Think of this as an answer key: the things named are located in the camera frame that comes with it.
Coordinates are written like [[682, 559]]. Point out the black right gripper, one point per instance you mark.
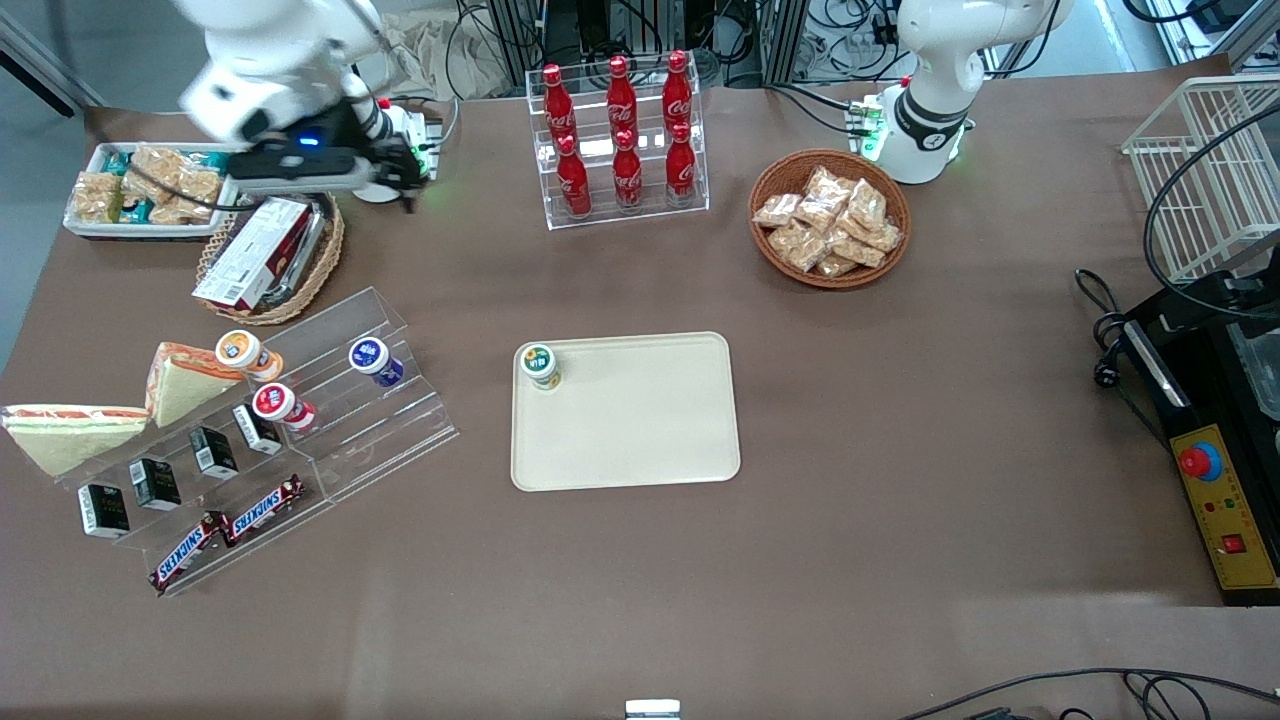
[[392, 160]]

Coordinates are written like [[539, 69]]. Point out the green gum bottle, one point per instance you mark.
[[540, 365]]

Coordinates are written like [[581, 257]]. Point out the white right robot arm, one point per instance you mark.
[[270, 50]]

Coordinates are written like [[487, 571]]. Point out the purple gum bottle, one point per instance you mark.
[[370, 355]]

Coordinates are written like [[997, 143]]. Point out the orange gum bottle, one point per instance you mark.
[[240, 350]]

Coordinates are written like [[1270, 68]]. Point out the red gum bottle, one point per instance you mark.
[[275, 402]]

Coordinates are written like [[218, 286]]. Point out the cream plastic tray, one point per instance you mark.
[[640, 420]]

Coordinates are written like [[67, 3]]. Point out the silver foil snack packet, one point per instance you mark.
[[308, 250]]

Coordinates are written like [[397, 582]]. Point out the red cola bottle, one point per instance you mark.
[[573, 180], [556, 100], [677, 88], [621, 92], [681, 167], [627, 172]]

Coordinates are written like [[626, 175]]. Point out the red white snack box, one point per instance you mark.
[[250, 255]]

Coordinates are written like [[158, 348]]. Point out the flat wicker basket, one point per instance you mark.
[[255, 316]]

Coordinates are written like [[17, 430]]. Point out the clear cracker snack pack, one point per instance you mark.
[[835, 265], [778, 210], [155, 162], [885, 238], [866, 203], [860, 250], [825, 185], [800, 245], [192, 190], [95, 197], [820, 215]]

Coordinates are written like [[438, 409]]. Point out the clear acrylic bottle rack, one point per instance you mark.
[[650, 215]]

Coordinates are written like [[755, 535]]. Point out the clear acrylic stepped stand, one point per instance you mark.
[[380, 440]]

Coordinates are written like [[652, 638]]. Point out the small black carton box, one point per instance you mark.
[[213, 452], [103, 510], [155, 484], [257, 428]]

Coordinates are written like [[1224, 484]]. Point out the white rectangular snack bin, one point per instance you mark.
[[120, 230]]

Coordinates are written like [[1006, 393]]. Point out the wrapped triangle sandwich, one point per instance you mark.
[[70, 435], [185, 390]]

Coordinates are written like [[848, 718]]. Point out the Snickers chocolate bar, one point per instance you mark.
[[260, 510], [185, 553]]

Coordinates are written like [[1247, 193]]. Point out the round brown wicker bowl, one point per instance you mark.
[[785, 172]]

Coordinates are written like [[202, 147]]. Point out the black yellow control box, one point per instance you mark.
[[1230, 540]]

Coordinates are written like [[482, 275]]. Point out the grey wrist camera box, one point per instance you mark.
[[300, 184]]

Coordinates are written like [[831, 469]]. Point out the aluminium profile post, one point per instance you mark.
[[515, 35], [787, 40]]

